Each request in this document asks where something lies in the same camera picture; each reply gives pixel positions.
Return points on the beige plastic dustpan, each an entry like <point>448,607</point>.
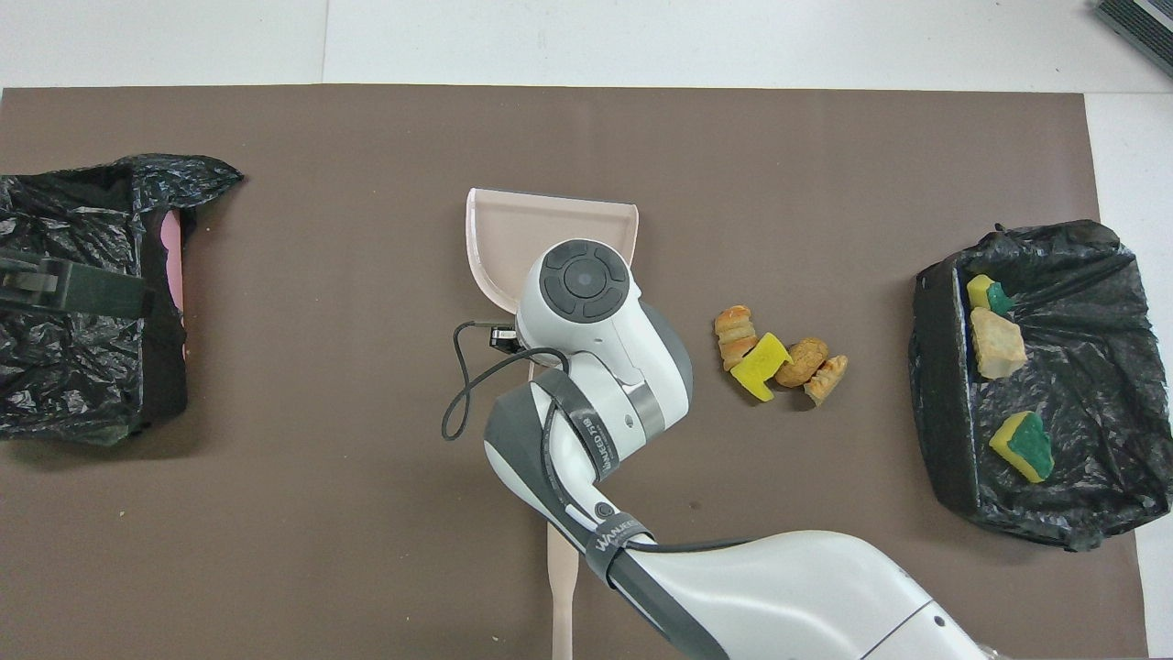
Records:
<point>550,229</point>

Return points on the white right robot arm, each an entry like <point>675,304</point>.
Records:
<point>586,284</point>

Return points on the open bin with black bag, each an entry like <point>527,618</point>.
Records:
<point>1100,367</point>

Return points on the pink bin with black bag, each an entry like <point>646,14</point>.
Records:
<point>73,385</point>

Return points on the striped toy bread wedge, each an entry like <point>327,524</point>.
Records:
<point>997,346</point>

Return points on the dark grey ridged object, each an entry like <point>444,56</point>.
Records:
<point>1145,27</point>

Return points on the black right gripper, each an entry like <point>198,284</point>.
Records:
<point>504,339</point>

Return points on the orange toy croissant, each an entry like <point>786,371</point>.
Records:
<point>735,332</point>

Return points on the brown table mat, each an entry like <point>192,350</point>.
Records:
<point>641,137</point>

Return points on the yellow green scouring sponge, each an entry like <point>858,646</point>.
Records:
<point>982,291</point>
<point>759,367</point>
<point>1025,447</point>

